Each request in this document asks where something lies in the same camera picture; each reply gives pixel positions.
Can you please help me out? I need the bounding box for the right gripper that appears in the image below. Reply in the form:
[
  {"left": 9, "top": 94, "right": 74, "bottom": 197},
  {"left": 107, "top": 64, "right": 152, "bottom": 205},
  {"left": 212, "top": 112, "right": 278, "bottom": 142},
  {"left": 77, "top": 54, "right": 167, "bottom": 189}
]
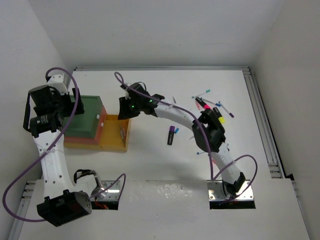
[{"left": 119, "top": 95, "right": 143, "bottom": 119}]

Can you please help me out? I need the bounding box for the grey fineliner pen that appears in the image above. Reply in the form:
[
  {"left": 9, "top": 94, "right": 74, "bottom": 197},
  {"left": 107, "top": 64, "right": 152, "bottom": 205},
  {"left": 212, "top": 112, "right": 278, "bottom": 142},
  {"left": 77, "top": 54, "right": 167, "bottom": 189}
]
[{"left": 120, "top": 127, "right": 125, "bottom": 140}]

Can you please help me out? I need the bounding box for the yellow bottom drawer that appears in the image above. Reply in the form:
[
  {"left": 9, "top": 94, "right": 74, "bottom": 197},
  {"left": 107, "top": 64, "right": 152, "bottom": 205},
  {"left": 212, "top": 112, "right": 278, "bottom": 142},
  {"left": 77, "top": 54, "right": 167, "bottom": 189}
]
[{"left": 64, "top": 114, "right": 131, "bottom": 153}]

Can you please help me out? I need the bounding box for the coral drawer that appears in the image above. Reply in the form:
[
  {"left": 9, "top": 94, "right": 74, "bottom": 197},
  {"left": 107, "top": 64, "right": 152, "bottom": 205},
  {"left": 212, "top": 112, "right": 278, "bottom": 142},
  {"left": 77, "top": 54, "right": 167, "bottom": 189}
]
[{"left": 64, "top": 106, "right": 107, "bottom": 149}]

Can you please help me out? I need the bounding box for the pink highlighter marker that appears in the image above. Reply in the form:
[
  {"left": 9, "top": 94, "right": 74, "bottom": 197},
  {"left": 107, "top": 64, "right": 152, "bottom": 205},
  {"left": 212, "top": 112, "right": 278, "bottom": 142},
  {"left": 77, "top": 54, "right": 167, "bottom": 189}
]
[{"left": 195, "top": 97, "right": 211, "bottom": 109}]

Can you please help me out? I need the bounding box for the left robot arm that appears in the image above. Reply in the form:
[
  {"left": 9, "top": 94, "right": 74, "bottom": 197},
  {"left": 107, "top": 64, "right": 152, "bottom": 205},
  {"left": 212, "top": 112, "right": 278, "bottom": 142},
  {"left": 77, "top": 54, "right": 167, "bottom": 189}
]
[{"left": 23, "top": 83, "right": 98, "bottom": 227}]

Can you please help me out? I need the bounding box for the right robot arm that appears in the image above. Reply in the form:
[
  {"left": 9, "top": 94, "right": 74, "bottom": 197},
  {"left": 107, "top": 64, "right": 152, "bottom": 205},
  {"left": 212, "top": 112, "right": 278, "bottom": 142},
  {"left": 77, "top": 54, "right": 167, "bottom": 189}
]
[{"left": 118, "top": 82, "right": 245, "bottom": 197}]

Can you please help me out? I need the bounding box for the green top drawer box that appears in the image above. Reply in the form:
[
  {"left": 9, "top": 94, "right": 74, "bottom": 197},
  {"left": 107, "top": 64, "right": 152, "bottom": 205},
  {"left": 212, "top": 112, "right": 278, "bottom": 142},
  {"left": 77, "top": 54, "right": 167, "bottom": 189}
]
[{"left": 64, "top": 95, "right": 103, "bottom": 139}]

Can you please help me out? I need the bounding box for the purple highlighter marker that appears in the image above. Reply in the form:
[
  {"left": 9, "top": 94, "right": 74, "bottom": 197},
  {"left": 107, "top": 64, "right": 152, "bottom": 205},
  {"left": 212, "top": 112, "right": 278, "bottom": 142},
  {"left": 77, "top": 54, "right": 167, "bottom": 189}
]
[{"left": 167, "top": 125, "right": 175, "bottom": 146}]

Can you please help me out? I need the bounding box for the teal fineliner pen top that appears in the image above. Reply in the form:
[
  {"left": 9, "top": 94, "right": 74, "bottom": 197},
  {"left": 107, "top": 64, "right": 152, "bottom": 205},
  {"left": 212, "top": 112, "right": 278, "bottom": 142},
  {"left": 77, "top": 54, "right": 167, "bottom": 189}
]
[{"left": 191, "top": 89, "right": 211, "bottom": 99}]

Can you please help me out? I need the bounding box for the yellow highlighter marker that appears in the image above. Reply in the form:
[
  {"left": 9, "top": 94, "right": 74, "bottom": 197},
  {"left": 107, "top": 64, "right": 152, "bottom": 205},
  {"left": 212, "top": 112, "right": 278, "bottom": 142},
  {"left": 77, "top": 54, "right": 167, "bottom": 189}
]
[{"left": 212, "top": 107, "right": 225, "bottom": 124}]

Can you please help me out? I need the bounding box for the violet fineliner pen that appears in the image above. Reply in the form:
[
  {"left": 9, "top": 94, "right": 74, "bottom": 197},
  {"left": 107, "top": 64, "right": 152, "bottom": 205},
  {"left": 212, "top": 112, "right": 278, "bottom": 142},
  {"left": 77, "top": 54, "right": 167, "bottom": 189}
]
[{"left": 218, "top": 101, "right": 235, "bottom": 118}]

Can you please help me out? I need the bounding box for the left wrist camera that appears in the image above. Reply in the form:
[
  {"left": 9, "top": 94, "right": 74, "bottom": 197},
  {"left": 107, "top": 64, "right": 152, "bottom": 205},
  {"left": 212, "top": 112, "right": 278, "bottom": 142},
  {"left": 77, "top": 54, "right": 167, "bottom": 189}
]
[{"left": 47, "top": 74, "right": 71, "bottom": 96}]

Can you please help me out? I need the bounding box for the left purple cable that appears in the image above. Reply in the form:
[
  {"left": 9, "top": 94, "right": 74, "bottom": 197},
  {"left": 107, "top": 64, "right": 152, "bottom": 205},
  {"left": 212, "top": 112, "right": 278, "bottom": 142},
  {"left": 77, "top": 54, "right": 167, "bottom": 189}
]
[{"left": 2, "top": 66, "right": 127, "bottom": 223}]

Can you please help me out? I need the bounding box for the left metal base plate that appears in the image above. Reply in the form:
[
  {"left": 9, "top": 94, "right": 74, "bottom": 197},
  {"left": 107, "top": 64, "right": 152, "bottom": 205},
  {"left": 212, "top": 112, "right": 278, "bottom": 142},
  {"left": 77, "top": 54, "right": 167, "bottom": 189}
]
[{"left": 91, "top": 180, "right": 121, "bottom": 202}]

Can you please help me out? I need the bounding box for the metal base plate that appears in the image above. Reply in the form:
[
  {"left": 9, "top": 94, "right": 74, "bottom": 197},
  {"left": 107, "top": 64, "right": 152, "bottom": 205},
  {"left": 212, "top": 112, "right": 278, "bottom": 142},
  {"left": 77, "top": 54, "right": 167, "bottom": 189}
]
[
  {"left": 207, "top": 180, "right": 254, "bottom": 202},
  {"left": 91, "top": 180, "right": 121, "bottom": 202}
]

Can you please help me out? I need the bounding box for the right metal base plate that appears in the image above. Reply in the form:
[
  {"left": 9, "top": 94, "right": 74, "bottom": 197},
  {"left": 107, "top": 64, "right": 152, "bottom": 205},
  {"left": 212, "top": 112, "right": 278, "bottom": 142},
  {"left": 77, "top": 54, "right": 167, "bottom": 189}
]
[{"left": 207, "top": 180, "right": 254, "bottom": 202}]

